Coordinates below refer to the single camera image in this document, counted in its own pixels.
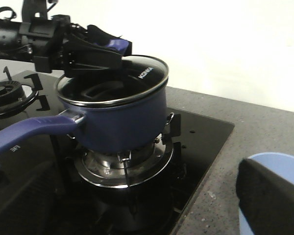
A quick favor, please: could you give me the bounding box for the light blue ribbed cup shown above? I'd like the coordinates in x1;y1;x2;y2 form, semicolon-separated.
238;152;294;235

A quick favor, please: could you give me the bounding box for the black left gas burner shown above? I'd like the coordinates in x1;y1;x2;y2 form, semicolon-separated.
0;81;25;107

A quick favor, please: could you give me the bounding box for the black right gas burner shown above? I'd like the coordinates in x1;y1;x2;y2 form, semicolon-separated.
81;141;157;174

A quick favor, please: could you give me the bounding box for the black right pot support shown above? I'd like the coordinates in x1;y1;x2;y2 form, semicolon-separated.
65;113;177;189

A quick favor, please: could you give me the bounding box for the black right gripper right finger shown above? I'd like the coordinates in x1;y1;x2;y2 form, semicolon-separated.
236;158;294;235

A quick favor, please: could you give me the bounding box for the blue saucepan with handle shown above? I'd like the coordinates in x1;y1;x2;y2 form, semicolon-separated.
0;55;170;160

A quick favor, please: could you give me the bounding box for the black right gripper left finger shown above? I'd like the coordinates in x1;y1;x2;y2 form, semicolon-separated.
0;161;58;235

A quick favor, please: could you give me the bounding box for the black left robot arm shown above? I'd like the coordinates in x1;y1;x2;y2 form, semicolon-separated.
0;0;132;77

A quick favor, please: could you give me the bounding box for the black pot support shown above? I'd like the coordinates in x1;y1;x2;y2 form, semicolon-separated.
65;113;177;189
0;67;43;117

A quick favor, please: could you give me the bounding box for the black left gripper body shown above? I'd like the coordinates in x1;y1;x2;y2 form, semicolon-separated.
19;14;71;73

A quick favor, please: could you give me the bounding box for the black left pot support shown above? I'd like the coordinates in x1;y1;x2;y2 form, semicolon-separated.
0;67;43;117

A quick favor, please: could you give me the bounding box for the black glass gas stove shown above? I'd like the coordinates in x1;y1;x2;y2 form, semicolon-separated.
0;70;235;235

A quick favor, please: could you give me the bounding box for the glass pot lid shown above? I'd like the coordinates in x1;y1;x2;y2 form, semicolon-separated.
55;55;169;107

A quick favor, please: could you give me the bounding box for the black gas burner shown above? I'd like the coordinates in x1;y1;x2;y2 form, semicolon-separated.
81;141;157;174
0;81;25;107

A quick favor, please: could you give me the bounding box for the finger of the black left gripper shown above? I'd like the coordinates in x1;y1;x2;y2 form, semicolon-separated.
87;24;132;56
63;34;122;77

